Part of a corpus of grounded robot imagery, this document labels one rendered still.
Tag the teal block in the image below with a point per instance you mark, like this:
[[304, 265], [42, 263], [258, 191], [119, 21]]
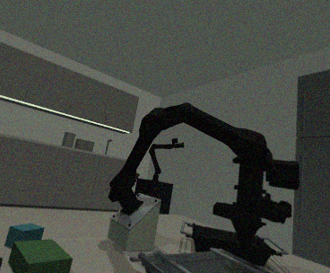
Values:
[[26, 232]]

